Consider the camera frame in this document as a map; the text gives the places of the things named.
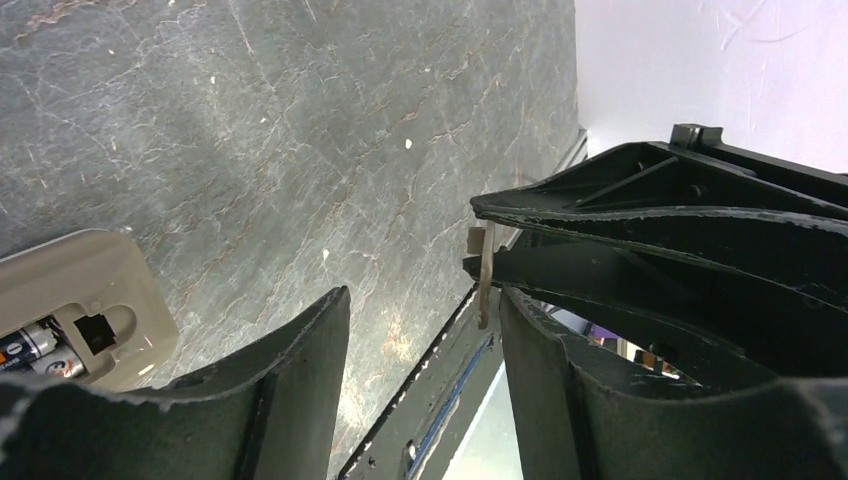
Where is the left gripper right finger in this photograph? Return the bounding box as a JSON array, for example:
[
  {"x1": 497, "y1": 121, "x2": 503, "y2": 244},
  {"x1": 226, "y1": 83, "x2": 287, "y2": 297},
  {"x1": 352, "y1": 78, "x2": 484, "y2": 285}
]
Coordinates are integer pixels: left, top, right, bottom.
[{"x1": 500, "y1": 287, "x2": 847, "y2": 479}]

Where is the AAA battery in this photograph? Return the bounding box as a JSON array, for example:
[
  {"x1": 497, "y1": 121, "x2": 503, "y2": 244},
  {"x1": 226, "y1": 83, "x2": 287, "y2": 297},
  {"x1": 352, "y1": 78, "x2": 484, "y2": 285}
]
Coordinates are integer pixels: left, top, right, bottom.
[
  {"x1": 29, "y1": 347, "x2": 86, "y2": 378},
  {"x1": 1, "y1": 323, "x2": 58, "y2": 371}
]

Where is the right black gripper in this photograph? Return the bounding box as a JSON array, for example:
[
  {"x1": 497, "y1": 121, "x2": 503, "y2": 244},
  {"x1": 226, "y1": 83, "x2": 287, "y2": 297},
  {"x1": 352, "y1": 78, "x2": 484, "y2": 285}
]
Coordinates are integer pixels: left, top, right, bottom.
[{"x1": 471, "y1": 123, "x2": 847, "y2": 391}]

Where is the beige remote control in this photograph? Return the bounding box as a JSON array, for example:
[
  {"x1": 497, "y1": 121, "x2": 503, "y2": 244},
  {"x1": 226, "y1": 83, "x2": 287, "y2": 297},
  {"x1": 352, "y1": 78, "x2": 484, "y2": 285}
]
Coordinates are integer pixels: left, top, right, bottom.
[{"x1": 1, "y1": 229, "x2": 179, "y2": 391}]

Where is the beige battery cover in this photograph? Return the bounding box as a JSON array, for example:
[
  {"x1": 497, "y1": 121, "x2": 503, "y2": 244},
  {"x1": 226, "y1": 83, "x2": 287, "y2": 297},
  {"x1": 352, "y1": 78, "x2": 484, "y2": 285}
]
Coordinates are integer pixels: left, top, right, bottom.
[{"x1": 466, "y1": 220, "x2": 496, "y2": 330}]

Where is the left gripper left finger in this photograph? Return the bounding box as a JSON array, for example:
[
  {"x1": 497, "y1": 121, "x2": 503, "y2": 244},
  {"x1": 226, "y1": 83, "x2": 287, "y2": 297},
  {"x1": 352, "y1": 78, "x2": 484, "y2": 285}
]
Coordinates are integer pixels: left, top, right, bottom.
[{"x1": 1, "y1": 286, "x2": 351, "y2": 479}]

